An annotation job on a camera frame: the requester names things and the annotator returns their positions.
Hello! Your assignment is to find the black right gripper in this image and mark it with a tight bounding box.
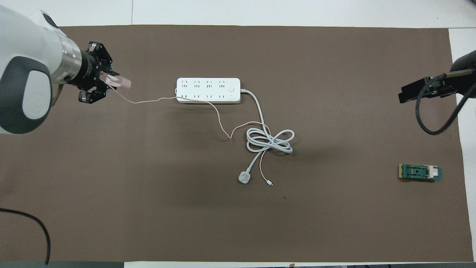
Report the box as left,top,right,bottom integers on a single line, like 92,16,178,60
399,50,476,104

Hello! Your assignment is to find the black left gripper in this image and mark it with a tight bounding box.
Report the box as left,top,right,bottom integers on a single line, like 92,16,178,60
74,41,119,104

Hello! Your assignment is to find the pink charger adapter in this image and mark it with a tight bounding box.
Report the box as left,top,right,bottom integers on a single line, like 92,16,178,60
106,76,132,89

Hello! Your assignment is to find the pink charging cable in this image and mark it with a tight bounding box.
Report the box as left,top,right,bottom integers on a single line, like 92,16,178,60
112,86,273,186

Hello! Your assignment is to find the white power strip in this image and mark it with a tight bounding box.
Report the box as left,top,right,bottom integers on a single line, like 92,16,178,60
176,77,241,104

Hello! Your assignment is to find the brown table mat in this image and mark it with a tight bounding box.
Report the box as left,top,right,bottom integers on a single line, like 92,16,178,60
0,25,470,263

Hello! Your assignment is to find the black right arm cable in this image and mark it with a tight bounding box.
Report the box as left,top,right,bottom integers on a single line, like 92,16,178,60
416,68,476,135

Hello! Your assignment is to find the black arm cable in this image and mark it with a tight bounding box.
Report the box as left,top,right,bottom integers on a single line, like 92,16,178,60
0,208,51,265
416,68,476,135

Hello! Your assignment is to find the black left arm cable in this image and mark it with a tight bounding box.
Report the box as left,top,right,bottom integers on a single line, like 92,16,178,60
0,208,51,265

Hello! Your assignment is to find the white power strip cable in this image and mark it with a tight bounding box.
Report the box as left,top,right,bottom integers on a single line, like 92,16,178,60
238,89,296,184

